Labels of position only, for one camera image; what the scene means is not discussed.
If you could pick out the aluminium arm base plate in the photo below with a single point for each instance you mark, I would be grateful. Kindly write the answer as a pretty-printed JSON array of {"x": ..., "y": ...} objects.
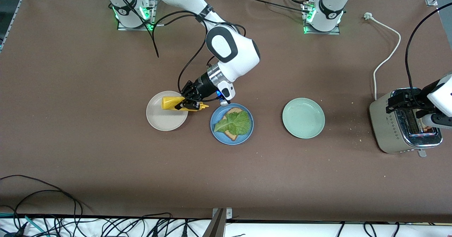
[
  {"x": 317, "y": 33},
  {"x": 134, "y": 29}
]

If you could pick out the yellow squeeze bottle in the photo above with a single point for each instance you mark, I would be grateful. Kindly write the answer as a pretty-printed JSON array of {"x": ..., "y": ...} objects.
[{"x": 169, "y": 102}]

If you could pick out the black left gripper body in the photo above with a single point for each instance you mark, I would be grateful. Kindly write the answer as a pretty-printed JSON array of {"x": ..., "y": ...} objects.
[{"x": 415, "y": 98}]

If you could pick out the blue round plate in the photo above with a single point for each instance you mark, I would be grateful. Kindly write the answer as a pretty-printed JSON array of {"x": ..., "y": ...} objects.
[{"x": 217, "y": 134}]

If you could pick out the brown bread slice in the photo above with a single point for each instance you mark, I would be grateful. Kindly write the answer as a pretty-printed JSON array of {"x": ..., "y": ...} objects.
[
  {"x": 427, "y": 127},
  {"x": 232, "y": 136}
]

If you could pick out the pale beige round plate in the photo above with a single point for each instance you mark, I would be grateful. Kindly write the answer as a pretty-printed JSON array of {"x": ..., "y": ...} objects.
[{"x": 166, "y": 120}]

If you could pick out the pale green round plate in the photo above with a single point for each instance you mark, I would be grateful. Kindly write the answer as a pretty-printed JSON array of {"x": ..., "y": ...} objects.
[{"x": 303, "y": 118}]

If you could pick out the grey metal bracket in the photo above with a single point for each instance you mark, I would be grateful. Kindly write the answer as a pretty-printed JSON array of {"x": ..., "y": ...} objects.
[{"x": 219, "y": 223}]

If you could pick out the green lettuce leaf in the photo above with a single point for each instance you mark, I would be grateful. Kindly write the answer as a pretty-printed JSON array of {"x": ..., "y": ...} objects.
[{"x": 235, "y": 124}]

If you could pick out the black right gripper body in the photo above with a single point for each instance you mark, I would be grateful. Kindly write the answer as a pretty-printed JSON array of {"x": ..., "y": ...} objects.
[{"x": 202, "y": 85}]

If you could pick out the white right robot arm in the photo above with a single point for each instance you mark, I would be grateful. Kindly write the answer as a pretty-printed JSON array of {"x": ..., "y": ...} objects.
[{"x": 243, "y": 57}]

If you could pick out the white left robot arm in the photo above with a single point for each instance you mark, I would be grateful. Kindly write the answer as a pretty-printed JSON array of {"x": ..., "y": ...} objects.
[{"x": 330, "y": 9}]

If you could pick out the beige metal toaster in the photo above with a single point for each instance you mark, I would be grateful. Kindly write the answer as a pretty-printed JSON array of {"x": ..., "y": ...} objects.
[{"x": 386, "y": 124}]

